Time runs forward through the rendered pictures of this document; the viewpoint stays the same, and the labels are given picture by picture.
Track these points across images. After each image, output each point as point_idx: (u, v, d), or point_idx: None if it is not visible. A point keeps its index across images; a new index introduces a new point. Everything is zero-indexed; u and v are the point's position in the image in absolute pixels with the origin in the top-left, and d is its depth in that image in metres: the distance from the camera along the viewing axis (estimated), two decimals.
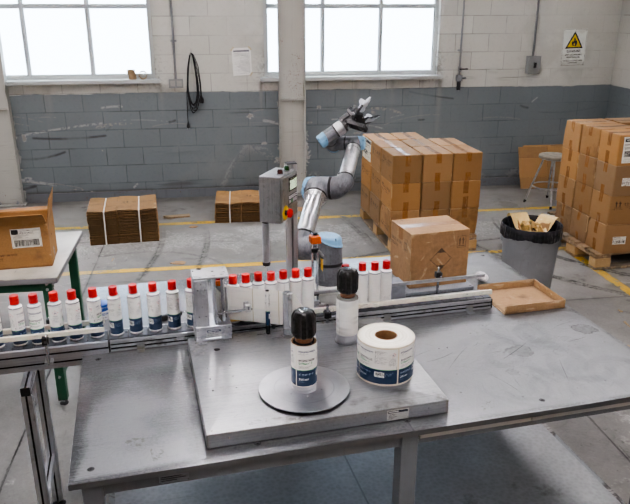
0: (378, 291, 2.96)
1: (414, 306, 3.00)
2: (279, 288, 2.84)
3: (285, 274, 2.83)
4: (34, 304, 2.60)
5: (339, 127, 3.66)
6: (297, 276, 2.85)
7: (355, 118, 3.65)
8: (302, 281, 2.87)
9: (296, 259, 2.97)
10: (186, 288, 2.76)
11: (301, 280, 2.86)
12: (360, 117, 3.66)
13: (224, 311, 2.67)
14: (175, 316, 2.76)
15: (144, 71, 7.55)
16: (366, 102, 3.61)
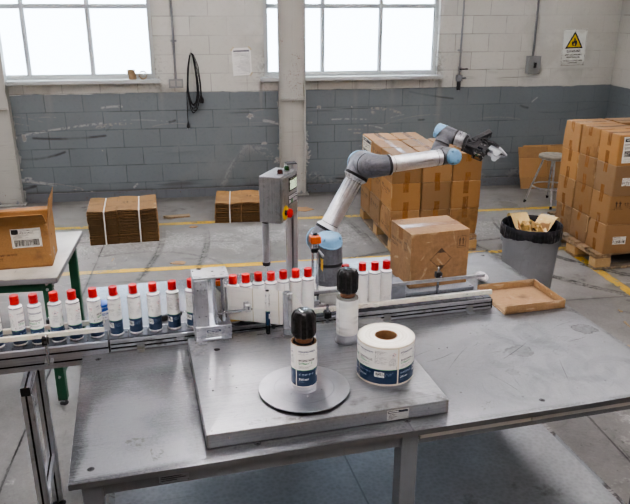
0: (378, 291, 2.96)
1: (414, 306, 3.00)
2: (279, 288, 2.84)
3: (285, 274, 2.83)
4: (34, 304, 2.60)
5: None
6: (297, 276, 2.85)
7: None
8: (302, 281, 2.87)
9: (296, 259, 2.97)
10: (186, 288, 2.76)
11: (301, 280, 2.86)
12: None
13: (224, 311, 2.67)
14: (175, 316, 2.76)
15: (144, 71, 7.55)
16: (501, 154, 3.33)
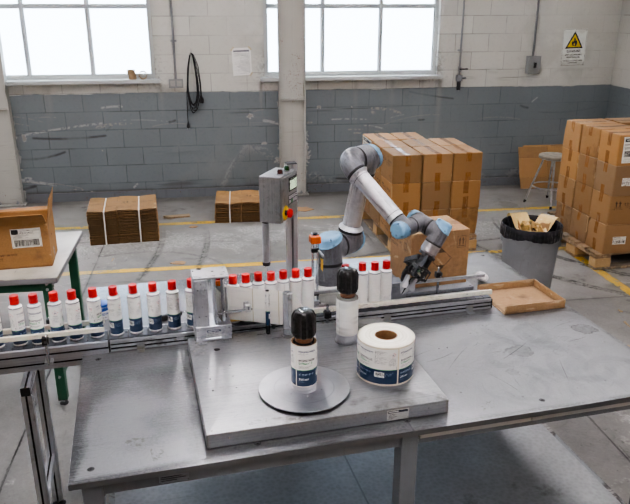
0: (378, 291, 2.96)
1: (414, 306, 3.00)
2: (279, 288, 2.84)
3: (285, 274, 2.83)
4: (34, 304, 2.60)
5: (422, 243, 2.97)
6: (297, 276, 2.85)
7: (411, 262, 3.00)
8: (302, 281, 2.87)
9: (296, 259, 2.97)
10: (186, 288, 2.76)
11: (301, 280, 2.86)
12: None
13: (224, 311, 2.67)
14: (175, 316, 2.76)
15: (144, 71, 7.55)
16: (400, 285, 3.01)
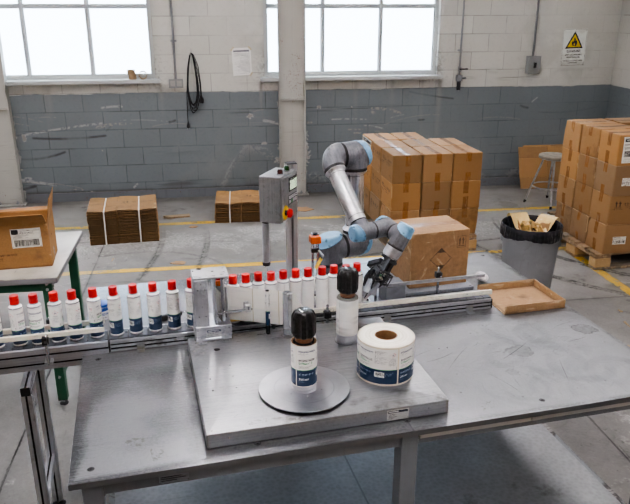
0: None
1: (414, 306, 3.00)
2: (279, 288, 2.84)
3: (285, 274, 2.83)
4: (34, 304, 2.60)
5: (384, 247, 2.93)
6: (297, 276, 2.85)
7: (373, 266, 2.96)
8: (302, 281, 2.87)
9: (296, 259, 2.97)
10: (186, 288, 2.76)
11: (301, 280, 2.86)
12: None
13: (224, 311, 2.67)
14: (175, 316, 2.76)
15: (144, 71, 7.55)
16: (363, 289, 2.97)
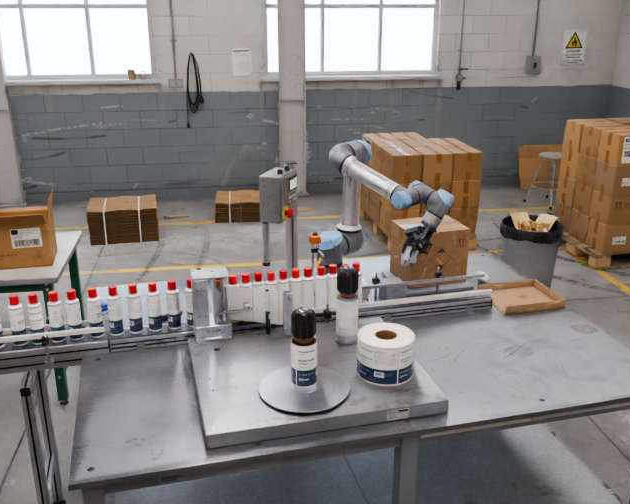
0: None
1: (414, 306, 3.00)
2: (279, 288, 2.84)
3: (285, 274, 2.83)
4: (34, 304, 2.60)
5: (424, 215, 2.93)
6: (297, 276, 2.85)
7: (412, 234, 2.95)
8: (302, 281, 2.87)
9: (296, 259, 2.97)
10: (186, 288, 2.76)
11: (301, 280, 2.86)
12: None
13: (224, 311, 2.67)
14: (175, 316, 2.76)
15: (144, 71, 7.55)
16: (401, 258, 2.97)
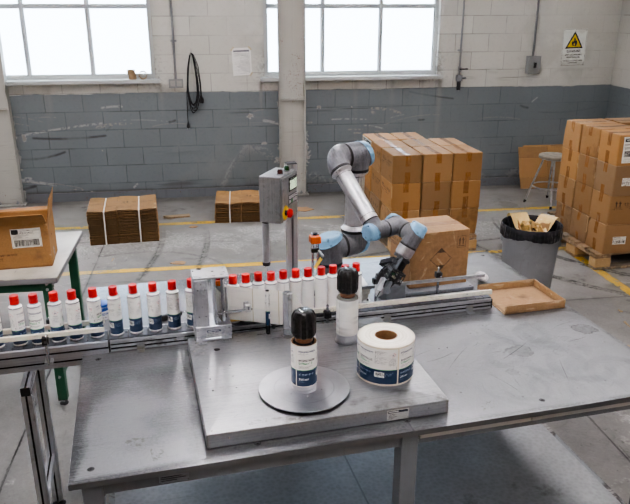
0: None
1: (414, 306, 3.00)
2: (279, 288, 2.84)
3: (285, 274, 2.83)
4: (34, 304, 2.60)
5: (397, 246, 2.95)
6: (297, 276, 2.85)
7: (386, 265, 2.97)
8: (302, 281, 2.87)
9: (296, 259, 2.97)
10: (186, 288, 2.76)
11: (301, 280, 2.86)
12: None
13: (224, 311, 2.67)
14: (175, 316, 2.76)
15: (144, 71, 7.55)
16: (375, 288, 2.99)
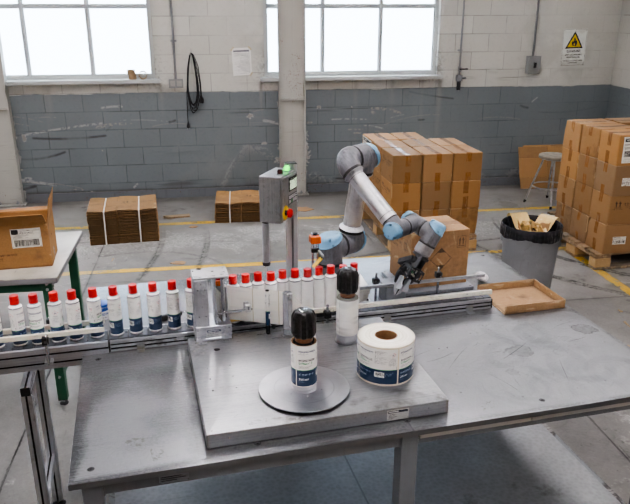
0: None
1: (414, 306, 3.00)
2: (280, 288, 2.84)
3: (285, 273, 2.84)
4: (34, 304, 2.60)
5: (416, 244, 2.97)
6: (295, 276, 2.84)
7: (405, 263, 2.99)
8: (302, 282, 2.86)
9: (296, 259, 2.97)
10: (186, 288, 2.76)
11: (299, 281, 2.85)
12: None
13: (224, 311, 2.67)
14: (175, 316, 2.76)
15: (144, 71, 7.55)
16: (394, 286, 3.01)
